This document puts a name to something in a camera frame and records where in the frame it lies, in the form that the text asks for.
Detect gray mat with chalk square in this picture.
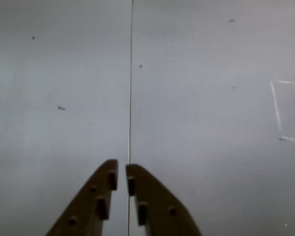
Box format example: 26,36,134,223
128,0,295,236

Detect plain gray mat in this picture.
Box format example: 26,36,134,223
0,0,133,236

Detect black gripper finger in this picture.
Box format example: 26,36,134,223
125,163,204,236
46,159,119,236

